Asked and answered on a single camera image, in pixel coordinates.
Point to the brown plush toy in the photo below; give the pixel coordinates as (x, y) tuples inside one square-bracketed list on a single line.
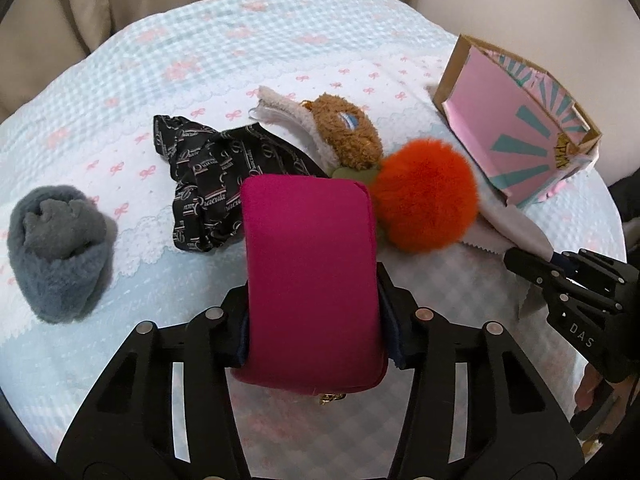
[(350, 135)]

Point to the olive green felt leaf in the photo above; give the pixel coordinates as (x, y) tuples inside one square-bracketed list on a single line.
[(350, 174)]

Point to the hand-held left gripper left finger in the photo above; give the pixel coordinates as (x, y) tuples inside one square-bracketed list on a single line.
[(243, 332)]

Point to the light blue checked blanket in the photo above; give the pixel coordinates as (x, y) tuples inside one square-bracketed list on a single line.
[(300, 35)]

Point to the black printed cloth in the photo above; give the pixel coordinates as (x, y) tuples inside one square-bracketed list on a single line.
[(210, 180)]

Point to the white fuzzy cloth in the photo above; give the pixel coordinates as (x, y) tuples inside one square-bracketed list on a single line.
[(300, 120)]

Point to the light grey cloth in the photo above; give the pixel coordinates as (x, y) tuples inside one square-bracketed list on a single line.
[(515, 230)]

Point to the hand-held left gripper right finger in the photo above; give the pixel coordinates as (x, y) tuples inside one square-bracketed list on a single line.
[(389, 310)]

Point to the orange fluffy pompom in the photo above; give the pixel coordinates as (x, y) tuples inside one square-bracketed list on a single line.
[(425, 195)]

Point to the person's right hand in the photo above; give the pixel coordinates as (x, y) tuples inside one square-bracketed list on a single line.
[(590, 387)]

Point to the pink patterned cardboard box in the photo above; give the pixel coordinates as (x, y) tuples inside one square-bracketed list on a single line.
[(490, 110)]

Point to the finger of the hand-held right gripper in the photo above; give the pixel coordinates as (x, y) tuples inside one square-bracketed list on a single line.
[(530, 262), (592, 262)]

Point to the grey fuzzy rolled sock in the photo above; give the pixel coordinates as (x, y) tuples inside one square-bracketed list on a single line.
[(60, 270)]

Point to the dark object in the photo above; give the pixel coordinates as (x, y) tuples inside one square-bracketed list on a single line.
[(625, 195)]

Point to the magenta felt pouch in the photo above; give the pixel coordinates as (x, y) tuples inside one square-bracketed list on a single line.
[(310, 270)]

